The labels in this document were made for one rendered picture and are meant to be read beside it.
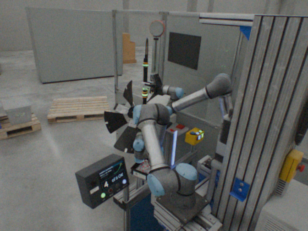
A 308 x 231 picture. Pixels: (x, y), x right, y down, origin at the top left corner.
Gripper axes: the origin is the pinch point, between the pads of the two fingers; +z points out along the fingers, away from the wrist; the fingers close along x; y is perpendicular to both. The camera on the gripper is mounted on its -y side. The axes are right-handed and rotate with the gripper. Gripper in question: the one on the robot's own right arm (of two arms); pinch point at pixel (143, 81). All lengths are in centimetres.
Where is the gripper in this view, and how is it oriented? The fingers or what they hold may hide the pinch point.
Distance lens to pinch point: 181.9
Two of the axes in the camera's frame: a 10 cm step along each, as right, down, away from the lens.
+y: -0.5, 9.1, 4.2
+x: 5.3, -3.3, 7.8
